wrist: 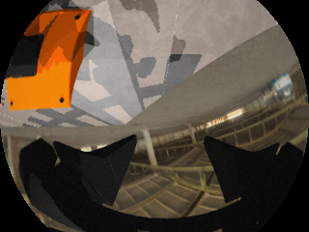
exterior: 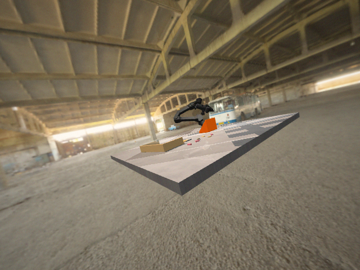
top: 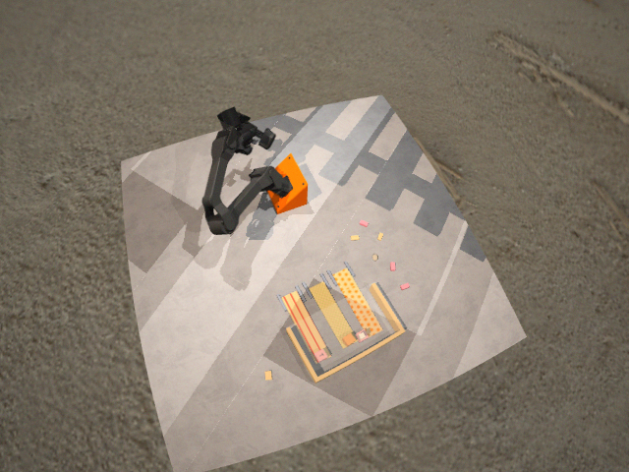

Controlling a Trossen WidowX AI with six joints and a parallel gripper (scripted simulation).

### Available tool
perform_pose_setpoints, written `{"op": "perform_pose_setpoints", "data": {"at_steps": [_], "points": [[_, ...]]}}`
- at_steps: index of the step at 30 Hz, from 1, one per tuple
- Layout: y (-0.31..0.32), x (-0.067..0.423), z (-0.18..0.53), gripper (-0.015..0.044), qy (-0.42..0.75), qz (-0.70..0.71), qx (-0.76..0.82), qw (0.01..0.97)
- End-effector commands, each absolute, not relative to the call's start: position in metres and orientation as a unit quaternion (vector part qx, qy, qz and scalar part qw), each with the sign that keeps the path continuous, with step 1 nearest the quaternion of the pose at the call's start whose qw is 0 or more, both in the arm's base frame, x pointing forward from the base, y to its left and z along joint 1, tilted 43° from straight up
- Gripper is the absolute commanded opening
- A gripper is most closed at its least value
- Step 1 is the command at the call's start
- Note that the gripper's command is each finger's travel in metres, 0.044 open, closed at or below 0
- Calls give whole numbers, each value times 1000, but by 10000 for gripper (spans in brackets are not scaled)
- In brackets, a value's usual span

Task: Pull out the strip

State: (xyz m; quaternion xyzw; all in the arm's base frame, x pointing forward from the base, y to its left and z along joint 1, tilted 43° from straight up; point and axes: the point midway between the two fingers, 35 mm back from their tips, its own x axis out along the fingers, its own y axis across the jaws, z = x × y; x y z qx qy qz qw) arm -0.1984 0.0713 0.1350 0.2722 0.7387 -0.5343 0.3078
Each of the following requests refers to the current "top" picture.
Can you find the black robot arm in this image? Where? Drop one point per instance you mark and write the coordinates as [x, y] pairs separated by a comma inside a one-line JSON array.
[[229, 141]]

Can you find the orange strip with red lines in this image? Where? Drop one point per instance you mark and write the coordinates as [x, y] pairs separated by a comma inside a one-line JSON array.
[[295, 306]]

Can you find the orange patterned flat strip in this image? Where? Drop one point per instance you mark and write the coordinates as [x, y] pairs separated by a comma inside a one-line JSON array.
[[346, 282]]

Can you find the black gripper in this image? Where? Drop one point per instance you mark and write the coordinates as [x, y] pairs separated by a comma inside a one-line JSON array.
[[266, 137]]

